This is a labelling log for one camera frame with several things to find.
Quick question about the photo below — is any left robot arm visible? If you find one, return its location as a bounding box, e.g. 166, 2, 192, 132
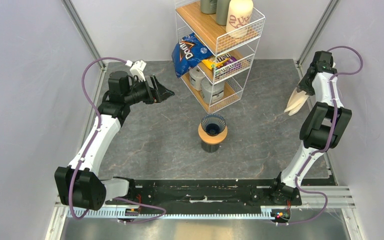
54, 71, 175, 211

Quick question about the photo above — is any blue ribbed coffee dripper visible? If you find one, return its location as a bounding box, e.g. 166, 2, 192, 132
201, 113, 226, 137

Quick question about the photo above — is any purple cable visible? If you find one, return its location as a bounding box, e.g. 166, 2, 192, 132
271, 45, 364, 227
68, 57, 167, 225

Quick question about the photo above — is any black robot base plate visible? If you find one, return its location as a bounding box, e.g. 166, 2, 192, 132
123, 179, 324, 216

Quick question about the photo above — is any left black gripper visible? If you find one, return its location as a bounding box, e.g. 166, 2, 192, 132
123, 74, 175, 106

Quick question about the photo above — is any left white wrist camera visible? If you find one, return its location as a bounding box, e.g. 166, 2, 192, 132
125, 59, 147, 82

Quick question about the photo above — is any white wire shelf rack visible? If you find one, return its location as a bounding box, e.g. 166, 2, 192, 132
174, 0, 266, 114

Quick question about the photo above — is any white canister lower shelf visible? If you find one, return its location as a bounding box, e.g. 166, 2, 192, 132
189, 66, 206, 91

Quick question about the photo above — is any aluminium rail frame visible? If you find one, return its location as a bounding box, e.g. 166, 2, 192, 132
45, 181, 365, 240

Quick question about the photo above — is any paper coffee filter stack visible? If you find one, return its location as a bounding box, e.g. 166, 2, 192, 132
284, 87, 309, 116

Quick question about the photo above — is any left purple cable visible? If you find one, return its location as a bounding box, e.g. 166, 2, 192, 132
68, 57, 167, 225

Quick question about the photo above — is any yellow M&M candy bag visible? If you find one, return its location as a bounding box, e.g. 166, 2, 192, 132
201, 53, 238, 73

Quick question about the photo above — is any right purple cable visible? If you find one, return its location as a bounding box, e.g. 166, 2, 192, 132
271, 45, 364, 227

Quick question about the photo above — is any dark glass carafe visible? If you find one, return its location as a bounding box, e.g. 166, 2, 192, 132
201, 140, 220, 153

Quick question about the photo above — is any grey canister lower shelf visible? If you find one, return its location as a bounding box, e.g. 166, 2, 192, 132
200, 79, 225, 105

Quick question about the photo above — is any cream white bottle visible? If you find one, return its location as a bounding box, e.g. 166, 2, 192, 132
225, 0, 254, 39

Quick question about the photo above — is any wooden ring dripper stand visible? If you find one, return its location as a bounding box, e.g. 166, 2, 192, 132
198, 123, 228, 145

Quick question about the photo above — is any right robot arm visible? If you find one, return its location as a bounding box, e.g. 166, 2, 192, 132
268, 51, 352, 205

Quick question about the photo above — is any blue Doritos chip bag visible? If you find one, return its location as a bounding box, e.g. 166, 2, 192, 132
171, 33, 213, 78

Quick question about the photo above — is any grey green bottle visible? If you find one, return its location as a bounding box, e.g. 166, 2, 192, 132
215, 0, 230, 26
200, 0, 218, 15

